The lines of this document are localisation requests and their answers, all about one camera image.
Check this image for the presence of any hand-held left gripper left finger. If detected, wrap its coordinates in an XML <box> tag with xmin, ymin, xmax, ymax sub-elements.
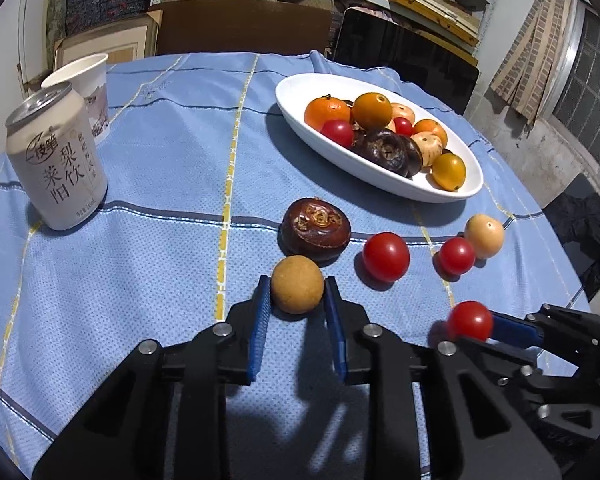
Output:
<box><xmin>32</xmin><ymin>275</ymin><xmax>272</xmax><ymax>480</ymax></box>

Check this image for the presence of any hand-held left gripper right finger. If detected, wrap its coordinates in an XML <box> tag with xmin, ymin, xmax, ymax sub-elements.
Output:
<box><xmin>324</xmin><ymin>275</ymin><xmax>563</xmax><ymax>480</ymax></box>

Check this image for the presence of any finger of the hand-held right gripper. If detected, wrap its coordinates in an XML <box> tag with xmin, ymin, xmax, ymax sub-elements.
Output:
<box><xmin>460</xmin><ymin>337</ymin><xmax>600</xmax><ymax>459</ymax></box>
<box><xmin>487</xmin><ymin>304</ymin><xmax>600</xmax><ymax>357</ymax></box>

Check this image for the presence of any tan longan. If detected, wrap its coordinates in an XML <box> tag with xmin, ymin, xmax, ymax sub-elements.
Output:
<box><xmin>271</xmin><ymin>255</ymin><xmax>326</xmax><ymax>316</ymax></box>

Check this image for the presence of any small smooth orange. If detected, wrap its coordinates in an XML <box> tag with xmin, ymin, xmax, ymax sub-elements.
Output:
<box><xmin>431</xmin><ymin>152</ymin><xmax>467</xmax><ymax>192</ymax></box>

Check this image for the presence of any large smooth orange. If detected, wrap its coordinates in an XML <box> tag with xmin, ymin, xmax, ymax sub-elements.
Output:
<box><xmin>351</xmin><ymin>92</ymin><xmax>393</xmax><ymax>131</ymax></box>

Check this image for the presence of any white oval plate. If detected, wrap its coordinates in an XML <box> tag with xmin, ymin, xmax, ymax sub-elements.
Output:
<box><xmin>275</xmin><ymin>73</ymin><xmax>484</xmax><ymax>204</ymax></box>

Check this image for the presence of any pale yellow round fruit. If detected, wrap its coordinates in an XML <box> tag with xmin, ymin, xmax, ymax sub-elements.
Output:
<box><xmin>464</xmin><ymin>214</ymin><xmax>505</xmax><ymax>260</ymax></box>

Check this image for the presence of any blue checked tablecloth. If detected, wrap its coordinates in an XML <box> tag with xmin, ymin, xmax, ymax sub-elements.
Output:
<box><xmin>0</xmin><ymin>50</ymin><xmax>593</xmax><ymax>480</ymax></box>

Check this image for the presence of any dark cloth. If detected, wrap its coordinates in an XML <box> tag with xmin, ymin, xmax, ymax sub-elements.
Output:
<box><xmin>542</xmin><ymin>174</ymin><xmax>600</xmax><ymax>306</ymax></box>

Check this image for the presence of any window with metal grille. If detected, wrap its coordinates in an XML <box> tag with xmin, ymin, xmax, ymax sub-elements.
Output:
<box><xmin>550</xmin><ymin>0</ymin><xmax>600</xmax><ymax>181</ymax></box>

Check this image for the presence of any beige drink can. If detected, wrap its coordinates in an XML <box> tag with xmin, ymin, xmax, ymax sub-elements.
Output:
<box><xmin>5</xmin><ymin>81</ymin><xmax>109</xmax><ymax>231</ymax></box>

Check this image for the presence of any brick pattern sheet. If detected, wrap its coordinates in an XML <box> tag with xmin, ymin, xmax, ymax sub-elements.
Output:
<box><xmin>490</xmin><ymin>0</ymin><xmax>588</xmax><ymax>126</ymax></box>

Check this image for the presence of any black panel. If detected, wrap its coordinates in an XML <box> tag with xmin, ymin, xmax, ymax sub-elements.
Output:
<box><xmin>332</xmin><ymin>6</ymin><xmax>481</xmax><ymax>116</ymax></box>

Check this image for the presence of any white paper cup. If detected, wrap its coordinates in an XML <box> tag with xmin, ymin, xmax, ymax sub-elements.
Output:
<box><xmin>41</xmin><ymin>53</ymin><xmax>111</xmax><ymax>141</ymax></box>

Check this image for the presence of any brown cardboard box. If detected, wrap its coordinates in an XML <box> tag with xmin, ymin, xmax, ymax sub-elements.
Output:
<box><xmin>147</xmin><ymin>0</ymin><xmax>333</xmax><ymax>56</ymax></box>

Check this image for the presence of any stack of yellow flat boxes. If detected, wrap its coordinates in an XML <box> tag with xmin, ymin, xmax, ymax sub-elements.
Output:
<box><xmin>380</xmin><ymin>0</ymin><xmax>496</xmax><ymax>48</ymax></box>

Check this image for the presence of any green marbled board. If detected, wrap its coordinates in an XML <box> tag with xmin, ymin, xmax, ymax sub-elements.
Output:
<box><xmin>50</xmin><ymin>0</ymin><xmax>70</xmax><ymax>41</ymax></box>

